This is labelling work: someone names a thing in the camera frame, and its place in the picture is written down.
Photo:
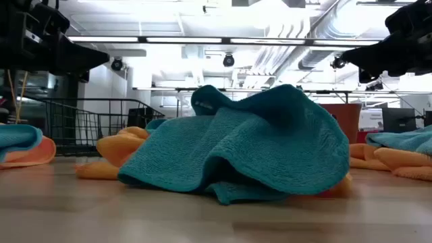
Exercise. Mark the black background monitor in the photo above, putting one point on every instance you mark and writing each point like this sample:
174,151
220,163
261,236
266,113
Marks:
140,118
398,119

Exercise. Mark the blue microfiber towel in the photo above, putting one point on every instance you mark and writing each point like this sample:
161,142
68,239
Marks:
17,138
236,152
154,125
401,140

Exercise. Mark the orange plastic basket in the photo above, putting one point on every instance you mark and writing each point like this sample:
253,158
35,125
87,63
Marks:
344,121

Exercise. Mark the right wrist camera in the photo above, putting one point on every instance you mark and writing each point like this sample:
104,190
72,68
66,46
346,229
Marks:
411,17

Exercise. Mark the long ceiling light bar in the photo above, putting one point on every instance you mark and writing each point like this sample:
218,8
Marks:
182,40

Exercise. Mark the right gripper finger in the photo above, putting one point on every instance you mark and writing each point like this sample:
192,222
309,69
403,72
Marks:
369,76
374,55

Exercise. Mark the black ceiling spot lamp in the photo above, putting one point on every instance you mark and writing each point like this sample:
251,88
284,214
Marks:
116,64
337,62
228,60

